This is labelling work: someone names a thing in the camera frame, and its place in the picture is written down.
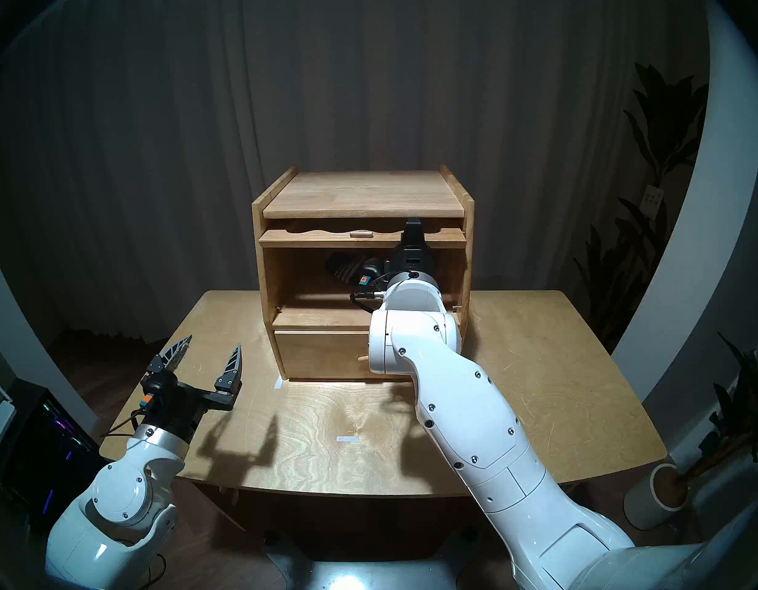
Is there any tall dark leafy plant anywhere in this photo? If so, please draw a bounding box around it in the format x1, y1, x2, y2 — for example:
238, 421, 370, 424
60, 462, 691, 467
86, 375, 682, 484
572, 63, 710, 351

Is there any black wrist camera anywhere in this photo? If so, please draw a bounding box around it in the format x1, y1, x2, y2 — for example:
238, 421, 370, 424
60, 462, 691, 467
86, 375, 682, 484
354, 257, 389, 288
139, 371, 178, 411

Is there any wooden cabinet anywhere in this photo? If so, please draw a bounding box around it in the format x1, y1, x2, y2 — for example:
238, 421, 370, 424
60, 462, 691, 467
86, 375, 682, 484
251, 165, 475, 382

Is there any black computer tower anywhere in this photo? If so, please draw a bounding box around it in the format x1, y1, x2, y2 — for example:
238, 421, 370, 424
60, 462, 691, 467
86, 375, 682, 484
1, 380, 109, 534

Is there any white curved arch pillar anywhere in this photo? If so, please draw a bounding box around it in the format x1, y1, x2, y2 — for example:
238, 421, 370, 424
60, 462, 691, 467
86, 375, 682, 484
612, 0, 758, 405
0, 232, 100, 436

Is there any wooden sliding door panel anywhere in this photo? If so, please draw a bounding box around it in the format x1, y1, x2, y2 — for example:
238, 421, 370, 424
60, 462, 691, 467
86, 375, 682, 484
259, 220, 467, 249

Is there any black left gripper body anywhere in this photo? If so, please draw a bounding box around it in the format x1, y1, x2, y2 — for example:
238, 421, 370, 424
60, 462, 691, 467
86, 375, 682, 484
130, 383, 241, 443

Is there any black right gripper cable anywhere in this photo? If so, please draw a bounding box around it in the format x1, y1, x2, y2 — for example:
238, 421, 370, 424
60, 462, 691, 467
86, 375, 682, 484
350, 288, 387, 314

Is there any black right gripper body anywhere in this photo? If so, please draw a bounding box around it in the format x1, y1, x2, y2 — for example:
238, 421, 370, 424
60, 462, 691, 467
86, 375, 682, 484
384, 243, 437, 280

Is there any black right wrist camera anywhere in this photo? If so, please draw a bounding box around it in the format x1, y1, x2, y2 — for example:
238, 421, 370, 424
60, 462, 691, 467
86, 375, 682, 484
354, 257, 389, 288

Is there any grey curtain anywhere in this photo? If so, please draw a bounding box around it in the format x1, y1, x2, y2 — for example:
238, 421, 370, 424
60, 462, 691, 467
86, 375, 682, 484
0, 0, 711, 345

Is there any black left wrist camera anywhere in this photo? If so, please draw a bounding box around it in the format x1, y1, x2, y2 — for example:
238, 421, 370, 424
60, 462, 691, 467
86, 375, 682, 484
139, 371, 178, 411

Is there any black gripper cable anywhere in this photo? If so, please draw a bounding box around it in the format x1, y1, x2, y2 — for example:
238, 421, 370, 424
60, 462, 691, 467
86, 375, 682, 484
100, 409, 147, 439
350, 288, 387, 314

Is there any plant in white pot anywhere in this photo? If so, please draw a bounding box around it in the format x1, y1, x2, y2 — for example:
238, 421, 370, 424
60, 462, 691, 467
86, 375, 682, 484
623, 331, 758, 531

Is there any wooden drawer with peg handle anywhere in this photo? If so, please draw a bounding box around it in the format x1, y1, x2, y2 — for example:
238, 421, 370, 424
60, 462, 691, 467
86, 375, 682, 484
275, 329, 375, 380

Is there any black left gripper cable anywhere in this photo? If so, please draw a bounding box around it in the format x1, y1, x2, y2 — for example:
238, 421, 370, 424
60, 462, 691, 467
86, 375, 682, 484
100, 409, 147, 439

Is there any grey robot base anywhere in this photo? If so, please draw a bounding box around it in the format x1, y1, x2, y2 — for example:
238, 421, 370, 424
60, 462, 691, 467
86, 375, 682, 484
265, 533, 515, 590

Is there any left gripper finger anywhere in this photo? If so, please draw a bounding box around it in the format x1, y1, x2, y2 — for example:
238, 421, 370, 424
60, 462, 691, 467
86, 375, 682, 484
147, 335, 193, 382
214, 344, 243, 411

